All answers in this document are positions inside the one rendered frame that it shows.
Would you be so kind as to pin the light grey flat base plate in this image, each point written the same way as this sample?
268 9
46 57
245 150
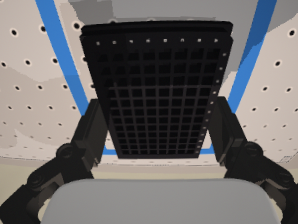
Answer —
38 113

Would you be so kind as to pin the black well plate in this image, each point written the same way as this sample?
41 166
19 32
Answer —
153 129

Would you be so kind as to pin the blue tape outline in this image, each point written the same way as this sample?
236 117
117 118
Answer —
259 27

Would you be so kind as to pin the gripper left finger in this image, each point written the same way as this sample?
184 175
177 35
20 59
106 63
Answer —
86 147

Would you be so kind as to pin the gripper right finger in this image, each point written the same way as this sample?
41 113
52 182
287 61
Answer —
247 161

